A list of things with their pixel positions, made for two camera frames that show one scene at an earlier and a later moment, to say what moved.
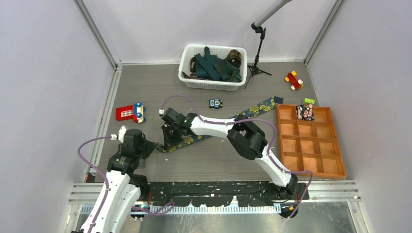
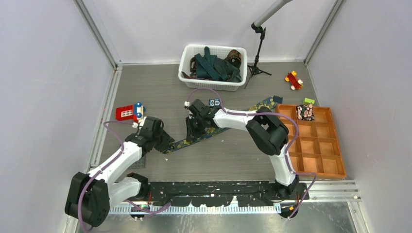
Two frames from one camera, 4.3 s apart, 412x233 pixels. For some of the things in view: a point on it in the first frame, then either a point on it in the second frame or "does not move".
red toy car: x=296 y=84 does not move
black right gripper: x=165 y=128 -> x=191 y=129
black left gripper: x=150 y=147 -> x=166 y=140
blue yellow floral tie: x=259 y=109 does not move
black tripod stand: x=255 y=69 does not move
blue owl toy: x=215 y=103 does not move
